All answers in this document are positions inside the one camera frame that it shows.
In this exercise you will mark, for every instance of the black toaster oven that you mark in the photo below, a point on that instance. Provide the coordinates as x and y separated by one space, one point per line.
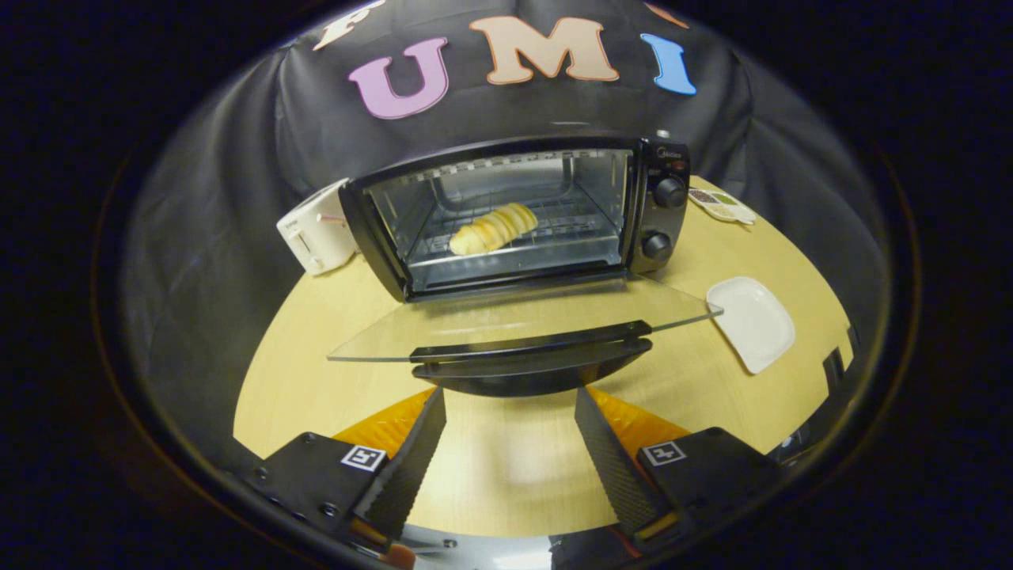
522 261

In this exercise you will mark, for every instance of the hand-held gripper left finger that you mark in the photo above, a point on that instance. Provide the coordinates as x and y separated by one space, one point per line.
407 475

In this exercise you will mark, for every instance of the golden bread roll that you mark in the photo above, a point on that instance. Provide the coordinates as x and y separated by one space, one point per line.
494 229

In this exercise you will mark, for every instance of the white pop-up toaster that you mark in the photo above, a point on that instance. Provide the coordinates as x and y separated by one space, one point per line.
313 233

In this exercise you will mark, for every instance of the white square plate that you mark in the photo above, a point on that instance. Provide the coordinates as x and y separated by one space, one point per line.
752 323

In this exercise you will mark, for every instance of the white divided condiment tray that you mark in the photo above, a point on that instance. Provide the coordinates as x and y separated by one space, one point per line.
722 206

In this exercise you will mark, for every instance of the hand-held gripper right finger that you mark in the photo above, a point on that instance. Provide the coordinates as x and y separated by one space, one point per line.
613 475

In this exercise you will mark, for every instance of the black backdrop cloth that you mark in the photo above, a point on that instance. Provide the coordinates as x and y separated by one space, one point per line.
506 119

